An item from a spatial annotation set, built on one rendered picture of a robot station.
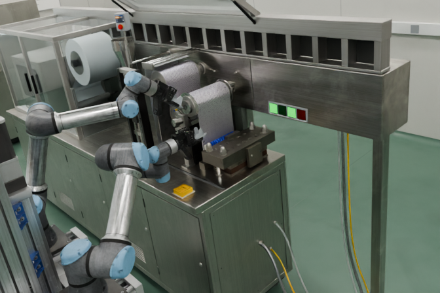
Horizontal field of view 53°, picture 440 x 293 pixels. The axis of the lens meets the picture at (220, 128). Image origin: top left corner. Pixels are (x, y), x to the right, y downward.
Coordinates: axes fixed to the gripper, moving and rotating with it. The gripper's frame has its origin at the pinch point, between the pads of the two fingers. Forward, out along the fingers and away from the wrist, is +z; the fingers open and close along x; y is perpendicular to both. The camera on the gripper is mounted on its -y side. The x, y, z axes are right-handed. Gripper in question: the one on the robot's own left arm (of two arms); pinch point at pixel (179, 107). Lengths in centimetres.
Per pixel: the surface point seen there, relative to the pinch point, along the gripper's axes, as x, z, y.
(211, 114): -8.4, 15.3, 3.5
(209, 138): -8.4, 20.5, -8.3
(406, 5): 8, 205, 176
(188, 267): -15, 35, -77
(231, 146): -21.9, 24.2, -8.7
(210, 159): -18.7, 16.4, -18.8
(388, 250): -65, 159, -30
